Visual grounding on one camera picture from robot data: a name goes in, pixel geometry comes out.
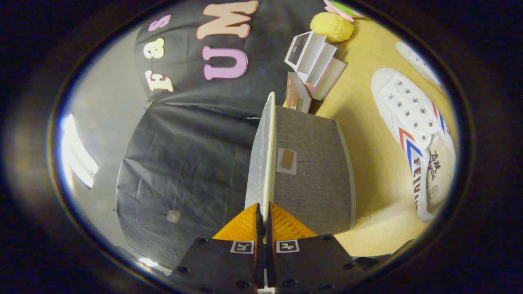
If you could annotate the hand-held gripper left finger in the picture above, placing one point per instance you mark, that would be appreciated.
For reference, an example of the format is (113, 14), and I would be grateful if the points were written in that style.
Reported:
(258, 261)

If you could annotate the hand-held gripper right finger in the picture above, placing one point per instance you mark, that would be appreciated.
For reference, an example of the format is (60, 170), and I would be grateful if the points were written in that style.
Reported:
(270, 261)

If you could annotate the grey fabric storage box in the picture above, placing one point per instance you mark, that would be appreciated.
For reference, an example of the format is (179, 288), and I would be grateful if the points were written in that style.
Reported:
(318, 183)

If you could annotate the white striped canvas shoe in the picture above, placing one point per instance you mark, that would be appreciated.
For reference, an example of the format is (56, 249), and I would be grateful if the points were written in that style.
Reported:
(404, 106)
(416, 61)

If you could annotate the black backdrop cloth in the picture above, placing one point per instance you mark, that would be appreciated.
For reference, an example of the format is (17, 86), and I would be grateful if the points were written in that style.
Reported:
(184, 163)

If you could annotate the brown cover book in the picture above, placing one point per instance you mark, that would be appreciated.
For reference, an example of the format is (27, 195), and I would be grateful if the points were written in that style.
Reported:
(296, 94)

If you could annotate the pale pink edged book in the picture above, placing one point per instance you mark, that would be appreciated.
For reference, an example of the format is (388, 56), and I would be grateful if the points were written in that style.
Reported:
(331, 79)

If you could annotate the plain white book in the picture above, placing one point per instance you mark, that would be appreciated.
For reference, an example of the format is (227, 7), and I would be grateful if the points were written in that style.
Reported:
(325, 63)

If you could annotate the round yellow plush toy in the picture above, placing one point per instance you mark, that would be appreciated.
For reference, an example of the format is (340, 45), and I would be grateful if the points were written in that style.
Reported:
(331, 26)

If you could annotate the pink and green plush toy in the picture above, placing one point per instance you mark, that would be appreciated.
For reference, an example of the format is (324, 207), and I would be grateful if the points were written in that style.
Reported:
(341, 10)

